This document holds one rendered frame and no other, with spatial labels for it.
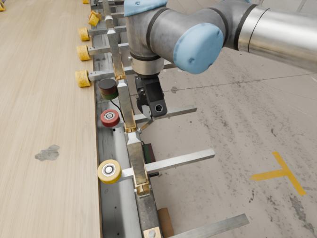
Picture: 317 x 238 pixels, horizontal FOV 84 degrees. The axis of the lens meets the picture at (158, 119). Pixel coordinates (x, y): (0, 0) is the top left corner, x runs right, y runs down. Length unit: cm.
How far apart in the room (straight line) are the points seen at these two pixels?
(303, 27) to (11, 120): 101
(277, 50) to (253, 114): 186
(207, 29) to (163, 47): 9
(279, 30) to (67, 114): 79
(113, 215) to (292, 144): 180
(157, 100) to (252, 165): 147
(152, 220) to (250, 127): 157
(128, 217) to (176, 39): 75
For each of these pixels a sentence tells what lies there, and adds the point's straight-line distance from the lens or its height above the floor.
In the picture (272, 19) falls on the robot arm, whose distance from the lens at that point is 41.
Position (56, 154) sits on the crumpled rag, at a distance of 76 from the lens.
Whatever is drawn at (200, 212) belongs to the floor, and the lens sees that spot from 155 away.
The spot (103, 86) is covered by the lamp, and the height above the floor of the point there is 111.
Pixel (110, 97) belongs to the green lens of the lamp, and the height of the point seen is 107.
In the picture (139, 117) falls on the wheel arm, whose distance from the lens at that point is 83.
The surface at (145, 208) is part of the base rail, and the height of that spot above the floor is 70.
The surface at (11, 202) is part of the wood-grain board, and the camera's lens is 76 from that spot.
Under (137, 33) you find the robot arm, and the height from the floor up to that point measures 132.
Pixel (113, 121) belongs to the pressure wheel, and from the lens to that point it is 77.
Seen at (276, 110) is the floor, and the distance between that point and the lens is 243.
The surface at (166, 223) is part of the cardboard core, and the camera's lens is 143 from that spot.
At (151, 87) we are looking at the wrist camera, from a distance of 50.
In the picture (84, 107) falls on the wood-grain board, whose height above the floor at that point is 90.
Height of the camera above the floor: 149
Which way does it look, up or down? 50 degrees down
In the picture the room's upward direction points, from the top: straight up
